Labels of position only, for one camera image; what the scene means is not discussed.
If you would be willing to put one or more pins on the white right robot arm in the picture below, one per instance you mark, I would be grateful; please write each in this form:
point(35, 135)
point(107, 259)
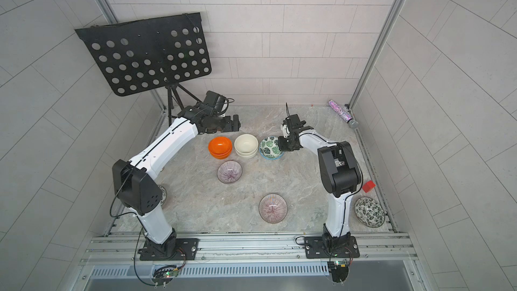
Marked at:
point(340, 172)

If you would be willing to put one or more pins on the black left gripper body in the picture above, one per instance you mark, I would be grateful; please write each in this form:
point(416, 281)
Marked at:
point(228, 123)

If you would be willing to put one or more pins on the orange plastic bowl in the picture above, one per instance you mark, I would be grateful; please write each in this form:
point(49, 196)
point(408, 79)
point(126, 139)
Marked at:
point(220, 145)
point(221, 156)

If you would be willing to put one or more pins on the red block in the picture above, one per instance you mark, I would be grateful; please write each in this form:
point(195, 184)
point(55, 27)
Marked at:
point(368, 186)

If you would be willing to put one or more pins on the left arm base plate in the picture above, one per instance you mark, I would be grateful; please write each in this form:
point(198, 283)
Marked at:
point(174, 249)

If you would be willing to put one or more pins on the left circuit board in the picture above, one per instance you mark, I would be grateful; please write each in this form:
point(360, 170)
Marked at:
point(163, 276)

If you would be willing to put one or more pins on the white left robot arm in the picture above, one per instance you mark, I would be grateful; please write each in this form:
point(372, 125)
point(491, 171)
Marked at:
point(134, 180)

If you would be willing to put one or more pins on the right circuit board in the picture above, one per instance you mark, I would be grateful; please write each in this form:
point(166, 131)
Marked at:
point(339, 271)

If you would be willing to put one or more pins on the black white floral bowl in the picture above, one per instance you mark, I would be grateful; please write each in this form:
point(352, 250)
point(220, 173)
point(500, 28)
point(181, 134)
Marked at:
point(369, 212)
point(164, 195)

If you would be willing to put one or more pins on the cream ceramic bowl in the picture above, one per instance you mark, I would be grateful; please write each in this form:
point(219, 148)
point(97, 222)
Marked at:
point(246, 144)
point(247, 155)

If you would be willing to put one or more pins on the circuit board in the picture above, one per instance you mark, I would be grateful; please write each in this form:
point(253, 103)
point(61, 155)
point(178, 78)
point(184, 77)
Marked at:
point(339, 271)
point(163, 276)

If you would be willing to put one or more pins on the aluminium front rail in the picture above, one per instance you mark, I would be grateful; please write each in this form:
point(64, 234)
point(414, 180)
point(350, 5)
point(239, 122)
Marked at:
point(221, 248)

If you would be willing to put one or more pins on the purple striped bowl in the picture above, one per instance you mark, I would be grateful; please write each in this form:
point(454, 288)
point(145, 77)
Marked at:
point(229, 172)
point(273, 208)

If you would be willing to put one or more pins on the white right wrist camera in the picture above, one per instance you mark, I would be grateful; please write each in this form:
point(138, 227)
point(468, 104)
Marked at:
point(285, 130)

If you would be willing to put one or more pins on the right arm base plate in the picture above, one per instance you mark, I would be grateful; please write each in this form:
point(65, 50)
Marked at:
point(331, 247)

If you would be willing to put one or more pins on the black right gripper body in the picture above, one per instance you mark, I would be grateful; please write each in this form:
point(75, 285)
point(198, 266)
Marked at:
point(286, 145)

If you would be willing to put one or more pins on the green leaf pattern bowl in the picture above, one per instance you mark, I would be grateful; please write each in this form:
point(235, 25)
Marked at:
point(272, 157)

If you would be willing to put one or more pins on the black perforated music stand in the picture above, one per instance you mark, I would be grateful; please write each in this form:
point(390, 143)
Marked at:
point(143, 55)

